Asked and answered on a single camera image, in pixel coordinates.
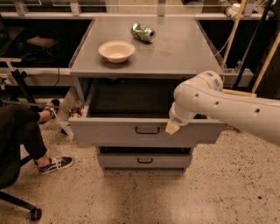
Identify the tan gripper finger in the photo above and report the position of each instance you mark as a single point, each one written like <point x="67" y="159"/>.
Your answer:
<point x="171" y="127"/>

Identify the grey top drawer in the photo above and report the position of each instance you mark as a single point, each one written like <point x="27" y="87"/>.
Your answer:
<point x="134" y="113"/>

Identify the grey drawer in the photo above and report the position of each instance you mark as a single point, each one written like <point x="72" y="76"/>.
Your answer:
<point x="144" y="157"/>
<point x="134" y="113"/>

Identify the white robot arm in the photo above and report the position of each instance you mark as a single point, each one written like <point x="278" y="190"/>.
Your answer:
<point x="202" y="94"/>

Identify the grey drawer cabinet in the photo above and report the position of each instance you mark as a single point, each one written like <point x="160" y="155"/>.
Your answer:
<point x="178" y="52"/>

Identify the grey bottom drawer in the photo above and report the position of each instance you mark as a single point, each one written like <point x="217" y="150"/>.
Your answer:
<point x="144" y="157"/>

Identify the white paper bowl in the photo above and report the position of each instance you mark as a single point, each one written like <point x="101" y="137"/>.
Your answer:
<point x="116" y="51"/>

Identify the crushed green soda can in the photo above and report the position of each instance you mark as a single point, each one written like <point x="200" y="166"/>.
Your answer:
<point x="142" y="32"/>

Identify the black white sneaker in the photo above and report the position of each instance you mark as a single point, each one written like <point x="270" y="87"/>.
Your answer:
<point x="56" y="164"/>

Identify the seated person black trousers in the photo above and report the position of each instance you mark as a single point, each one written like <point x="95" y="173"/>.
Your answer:
<point x="19" y="125"/>

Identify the dark box on shelf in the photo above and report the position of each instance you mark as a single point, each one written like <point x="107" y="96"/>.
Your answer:
<point x="44" y="43"/>

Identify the black office chair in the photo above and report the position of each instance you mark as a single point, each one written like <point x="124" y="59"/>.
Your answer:
<point x="10" y="167"/>

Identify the wooden stick frame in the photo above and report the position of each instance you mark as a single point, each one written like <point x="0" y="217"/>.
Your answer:
<point x="237" y="15"/>

